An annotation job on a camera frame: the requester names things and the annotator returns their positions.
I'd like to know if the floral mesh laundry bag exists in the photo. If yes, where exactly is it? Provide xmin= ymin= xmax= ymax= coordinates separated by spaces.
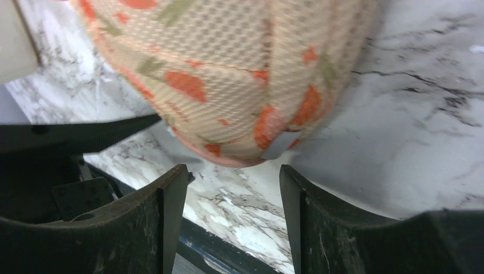
xmin=72 ymin=0 xmax=379 ymax=167

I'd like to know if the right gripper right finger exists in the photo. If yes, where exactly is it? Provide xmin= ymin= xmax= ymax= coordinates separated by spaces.
xmin=279 ymin=164 xmax=483 ymax=273

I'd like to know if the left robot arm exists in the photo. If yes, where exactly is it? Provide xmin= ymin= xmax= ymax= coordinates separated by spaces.
xmin=1 ymin=114 xmax=160 ymax=224

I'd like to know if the cream plastic laundry basket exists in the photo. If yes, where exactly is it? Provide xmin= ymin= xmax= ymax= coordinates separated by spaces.
xmin=1 ymin=0 xmax=39 ymax=84

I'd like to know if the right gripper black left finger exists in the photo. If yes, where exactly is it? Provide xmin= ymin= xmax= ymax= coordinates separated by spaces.
xmin=1 ymin=164 xmax=189 ymax=273

